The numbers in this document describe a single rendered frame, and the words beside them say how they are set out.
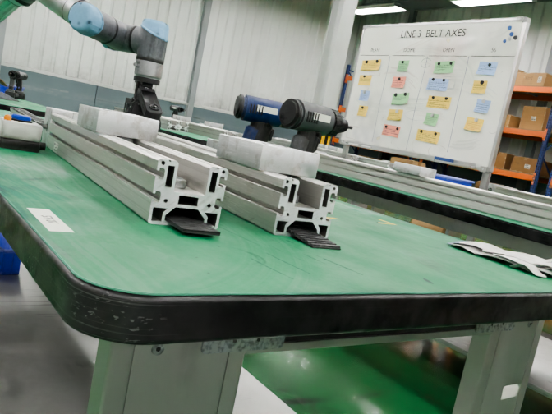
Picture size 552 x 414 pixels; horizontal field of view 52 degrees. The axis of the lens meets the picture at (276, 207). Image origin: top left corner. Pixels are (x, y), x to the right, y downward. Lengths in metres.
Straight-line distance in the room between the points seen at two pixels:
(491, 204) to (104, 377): 2.02
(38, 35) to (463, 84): 9.95
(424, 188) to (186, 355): 2.10
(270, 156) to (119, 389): 0.44
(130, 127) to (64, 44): 11.87
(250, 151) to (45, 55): 11.98
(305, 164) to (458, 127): 3.27
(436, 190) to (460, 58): 1.85
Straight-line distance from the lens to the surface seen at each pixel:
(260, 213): 0.86
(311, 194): 0.88
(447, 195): 2.55
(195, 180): 0.80
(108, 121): 1.04
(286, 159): 0.90
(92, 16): 1.54
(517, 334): 1.08
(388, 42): 4.78
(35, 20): 12.80
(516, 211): 2.38
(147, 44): 1.60
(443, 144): 4.20
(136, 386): 0.61
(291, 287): 0.56
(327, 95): 9.57
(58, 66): 12.87
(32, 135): 1.35
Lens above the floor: 0.92
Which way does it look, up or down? 7 degrees down
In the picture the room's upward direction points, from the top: 11 degrees clockwise
